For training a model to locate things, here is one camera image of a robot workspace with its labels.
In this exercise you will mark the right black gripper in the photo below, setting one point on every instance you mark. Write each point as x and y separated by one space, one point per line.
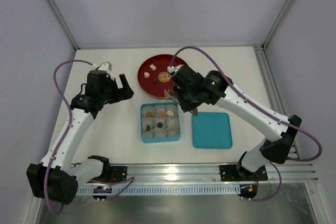
184 100

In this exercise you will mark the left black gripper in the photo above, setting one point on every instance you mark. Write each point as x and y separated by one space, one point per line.
118 91

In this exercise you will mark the metal tongs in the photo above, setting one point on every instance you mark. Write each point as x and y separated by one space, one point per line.
170 96

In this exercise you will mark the cream oval chocolate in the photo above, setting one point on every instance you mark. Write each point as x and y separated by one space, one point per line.
170 113

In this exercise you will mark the teal box lid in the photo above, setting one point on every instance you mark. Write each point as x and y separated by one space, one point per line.
211 131

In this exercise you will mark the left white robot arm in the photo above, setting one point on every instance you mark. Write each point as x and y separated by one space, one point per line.
54 178

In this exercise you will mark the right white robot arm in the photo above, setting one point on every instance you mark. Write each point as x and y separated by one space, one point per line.
191 90

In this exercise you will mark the white chocolate cube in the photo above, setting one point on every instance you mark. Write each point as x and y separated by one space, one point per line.
152 67

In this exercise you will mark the red round tray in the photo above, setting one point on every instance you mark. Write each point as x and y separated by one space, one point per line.
147 85

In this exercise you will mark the teal box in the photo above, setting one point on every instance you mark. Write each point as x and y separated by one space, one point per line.
174 135

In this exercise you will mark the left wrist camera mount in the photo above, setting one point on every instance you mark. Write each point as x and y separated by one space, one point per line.
106 66

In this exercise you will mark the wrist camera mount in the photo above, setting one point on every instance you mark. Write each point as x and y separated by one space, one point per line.
173 69
106 66

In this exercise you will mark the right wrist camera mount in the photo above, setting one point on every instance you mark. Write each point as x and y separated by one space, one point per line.
173 69

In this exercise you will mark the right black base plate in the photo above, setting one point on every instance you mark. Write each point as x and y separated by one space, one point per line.
232 173

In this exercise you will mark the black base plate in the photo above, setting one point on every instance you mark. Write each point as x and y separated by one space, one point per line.
232 173
118 173

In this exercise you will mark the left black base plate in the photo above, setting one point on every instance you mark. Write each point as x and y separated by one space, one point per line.
118 173

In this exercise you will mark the perforated cable duct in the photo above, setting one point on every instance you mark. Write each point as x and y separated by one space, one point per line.
159 190

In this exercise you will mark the aluminium rail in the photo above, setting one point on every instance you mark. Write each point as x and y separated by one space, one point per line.
290 172

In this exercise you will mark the left aluminium frame post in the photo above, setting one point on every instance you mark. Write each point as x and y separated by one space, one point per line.
61 21

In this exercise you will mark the aluminium frame post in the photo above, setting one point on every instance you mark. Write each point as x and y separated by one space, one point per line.
61 21
284 11

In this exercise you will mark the right aluminium frame post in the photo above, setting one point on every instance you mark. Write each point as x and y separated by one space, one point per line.
284 11

